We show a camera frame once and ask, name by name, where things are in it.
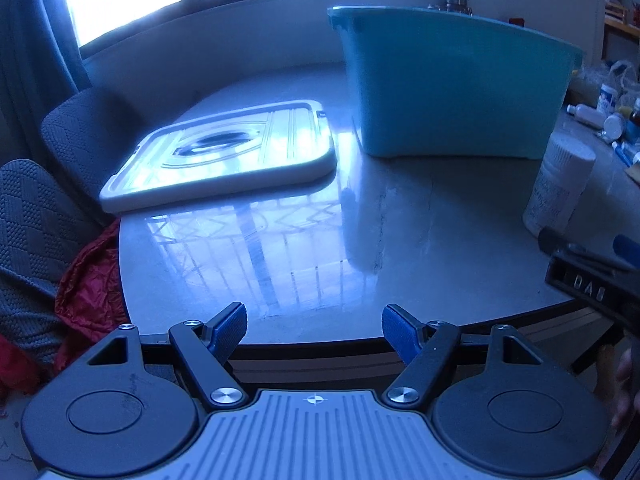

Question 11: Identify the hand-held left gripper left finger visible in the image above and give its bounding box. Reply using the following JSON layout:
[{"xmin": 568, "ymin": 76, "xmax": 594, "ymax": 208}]
[{"xmin": 87, "ymin": 302, "xmax": 249, "ymax": 408}]

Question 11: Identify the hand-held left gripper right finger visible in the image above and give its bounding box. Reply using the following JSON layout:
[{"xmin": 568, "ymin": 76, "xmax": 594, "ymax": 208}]
[{"xmin": 381, "ymin": 303, "xmax": 547, "ymax": 408}]

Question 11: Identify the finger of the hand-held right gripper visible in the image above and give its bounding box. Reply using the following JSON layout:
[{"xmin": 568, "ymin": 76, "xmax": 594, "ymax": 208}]
[
  {"xmin": 613, "ymin": 234, "xmax": 640, "ymax": 272},
  {"xmin": 565, "ymin": 242, "xmax": 632, "ymax": 275}
]

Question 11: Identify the white plastic bin lid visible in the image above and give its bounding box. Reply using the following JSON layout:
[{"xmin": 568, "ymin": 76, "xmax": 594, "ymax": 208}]
[{"xmin": 99, "ymin": 99, "xmax": 338, "ymax": 215}]

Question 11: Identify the teal plastic storage bin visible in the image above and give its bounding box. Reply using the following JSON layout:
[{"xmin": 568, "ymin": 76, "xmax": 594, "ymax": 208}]
[{"xmin": 327, "ymin": 5, "xmax": 585, "ymax": 161}]

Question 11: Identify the grey round desktop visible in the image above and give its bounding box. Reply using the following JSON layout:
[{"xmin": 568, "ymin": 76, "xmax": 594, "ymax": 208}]
[{"xmin": 117, "ymin": 62, "xmax": 640, "ymax": 356}]

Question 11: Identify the person's right hand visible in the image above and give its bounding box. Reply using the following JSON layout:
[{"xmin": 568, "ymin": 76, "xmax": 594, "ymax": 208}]
[{"xmin": 612, "ymin": 347, "xmax": 638, "ymax": 432}]

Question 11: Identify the white pill bottle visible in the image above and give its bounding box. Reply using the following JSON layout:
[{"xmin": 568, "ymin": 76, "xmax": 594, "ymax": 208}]
[{"xmin": 522, "ymin": 132, "xmax": 597, "ymax": 237}]

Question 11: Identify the round capped jar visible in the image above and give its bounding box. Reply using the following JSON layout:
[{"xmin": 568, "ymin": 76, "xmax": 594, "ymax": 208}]
[{"xmin": 602, "ymin": 112, "xmax": 629, "ymax": 142}]

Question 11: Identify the small white lying bottle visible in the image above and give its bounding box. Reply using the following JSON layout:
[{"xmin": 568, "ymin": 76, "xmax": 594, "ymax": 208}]
[{"xmin": 567, "ymin": 103, "xmax": 607, "ymax": 127}]

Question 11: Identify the red cloth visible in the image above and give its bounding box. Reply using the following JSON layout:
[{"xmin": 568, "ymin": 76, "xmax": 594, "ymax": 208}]
[{"xmin": 0, "ymin": 217, "xmax": 132, "ymax": 391}]

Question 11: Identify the white labelled jar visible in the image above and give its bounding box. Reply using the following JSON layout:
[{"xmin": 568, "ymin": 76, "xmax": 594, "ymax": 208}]
[{"xmin": 597, "ymin": 84, "xmax": 620, "ymax": 112}]

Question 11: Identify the clear plastic bag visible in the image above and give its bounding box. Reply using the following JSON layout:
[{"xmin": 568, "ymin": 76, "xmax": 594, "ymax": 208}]
[{"xmin": 606, "ymin": 59, "xmax": 640, "ymax": 107}]

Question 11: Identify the grey textured chair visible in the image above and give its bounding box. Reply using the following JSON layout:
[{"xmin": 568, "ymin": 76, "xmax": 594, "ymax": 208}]
[
  {"xmin": 0, "ymin": 159, "xmax": 108, "ymax": 368},
  {"xmin": 41, "ymin": 87, "xmax": 151, "ymax": 216}
]

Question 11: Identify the wooden shelf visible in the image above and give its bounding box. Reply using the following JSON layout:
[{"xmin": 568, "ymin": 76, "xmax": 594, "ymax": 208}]
[{"xmin": 601, "ymin": 0, "xmax": 640, "ymax": 61}]

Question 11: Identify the grey curtain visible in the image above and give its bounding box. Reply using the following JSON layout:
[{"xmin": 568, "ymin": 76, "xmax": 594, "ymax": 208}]
[{"xmin": 0, "ymin": 0, "xmax": 92, "ymax": 161}]

